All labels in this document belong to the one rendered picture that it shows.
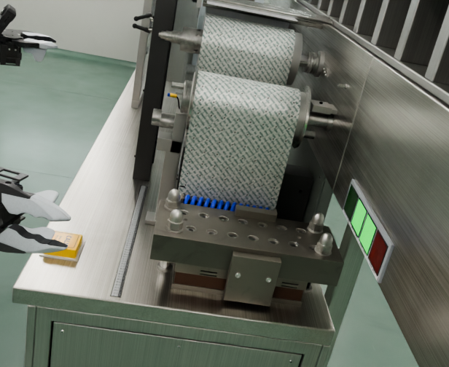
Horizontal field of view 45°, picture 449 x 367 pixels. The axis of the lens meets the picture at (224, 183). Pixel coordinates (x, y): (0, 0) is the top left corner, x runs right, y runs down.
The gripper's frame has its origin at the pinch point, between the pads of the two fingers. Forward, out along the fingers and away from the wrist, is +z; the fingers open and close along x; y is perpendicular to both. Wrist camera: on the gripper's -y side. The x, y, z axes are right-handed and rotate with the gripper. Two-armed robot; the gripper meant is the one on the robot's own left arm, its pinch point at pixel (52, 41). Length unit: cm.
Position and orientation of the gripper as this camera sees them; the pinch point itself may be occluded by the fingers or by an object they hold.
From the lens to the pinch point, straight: 169.2
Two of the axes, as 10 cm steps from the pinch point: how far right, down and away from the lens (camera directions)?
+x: 3.4, 5.6, -7.6
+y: -2.4, 8.3, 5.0
